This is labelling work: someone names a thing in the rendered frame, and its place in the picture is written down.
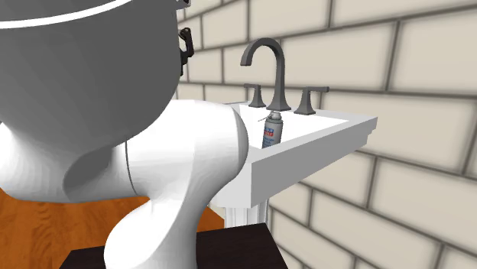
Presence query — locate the white pedestal sink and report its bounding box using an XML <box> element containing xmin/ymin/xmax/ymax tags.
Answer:
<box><xmin>207</xmin><ymin>99</ymin><xmax>378</xmax><ymax>228</ymax></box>

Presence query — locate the dark robot stand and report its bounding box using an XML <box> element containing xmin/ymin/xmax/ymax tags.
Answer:
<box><xmin>58</xmin><ymin>222</ymin><xmax>289</xmax><ymax>269</ymax></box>

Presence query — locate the grey curved faucet spout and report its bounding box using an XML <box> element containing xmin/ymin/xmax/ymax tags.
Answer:
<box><xmin>239</xmin><ymin>37</ymin><xmax>292</xmax><ymax>112</ymax></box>

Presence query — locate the grey faucet handle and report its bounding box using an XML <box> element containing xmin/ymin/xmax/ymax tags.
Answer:
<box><xmin>243</xmin><ymin>83</ymin><xmax>267</xmax><ymax>109</ymax></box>
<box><xmin>293</xmin><ymin>86</ymin><xmax>330</xmax><ymax>116</ymax></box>

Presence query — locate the blue and white spray can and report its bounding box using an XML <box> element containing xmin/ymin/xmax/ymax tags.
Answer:
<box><xmin>257</xmin><ymin>110</ymin><xmax>284</xmax><ymax>150</ymax></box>

